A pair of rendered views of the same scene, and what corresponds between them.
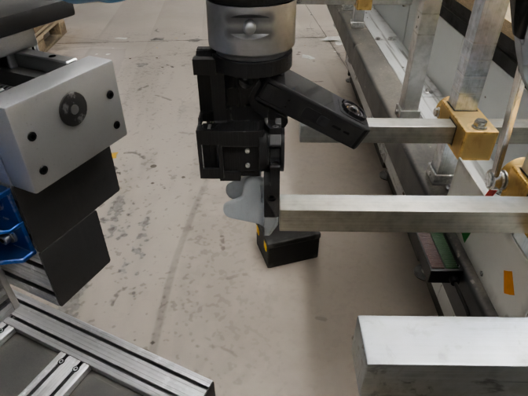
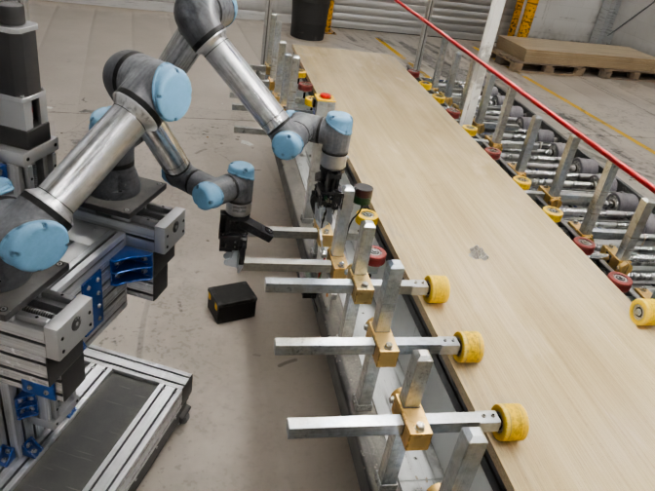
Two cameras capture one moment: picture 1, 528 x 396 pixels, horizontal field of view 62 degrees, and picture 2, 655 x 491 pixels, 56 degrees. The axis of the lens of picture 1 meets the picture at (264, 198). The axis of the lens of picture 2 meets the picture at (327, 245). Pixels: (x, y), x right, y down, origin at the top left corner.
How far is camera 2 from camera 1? 1.44 m
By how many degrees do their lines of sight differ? 14
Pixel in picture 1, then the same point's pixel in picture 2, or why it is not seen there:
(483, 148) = (327, 242)
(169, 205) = not seen: hidden behind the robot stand
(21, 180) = (160, 249)
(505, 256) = not seen: hidden behind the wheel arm
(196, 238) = (158, 303)
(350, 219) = (268, 266)
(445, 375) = (280, 285)
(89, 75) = (180, 214)
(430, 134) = (307, 235)
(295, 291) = (238, 338)
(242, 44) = (237, 213)
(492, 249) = not seen: hidden behind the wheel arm
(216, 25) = (229, 207)
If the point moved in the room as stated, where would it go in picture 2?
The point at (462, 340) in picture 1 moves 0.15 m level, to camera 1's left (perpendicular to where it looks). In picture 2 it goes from (284, 281) to (228, 280)
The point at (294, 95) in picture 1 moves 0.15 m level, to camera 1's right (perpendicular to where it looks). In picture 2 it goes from (250, 226) to (300, 228)
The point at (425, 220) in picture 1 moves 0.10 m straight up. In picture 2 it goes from (293, 267) to (297, 240)
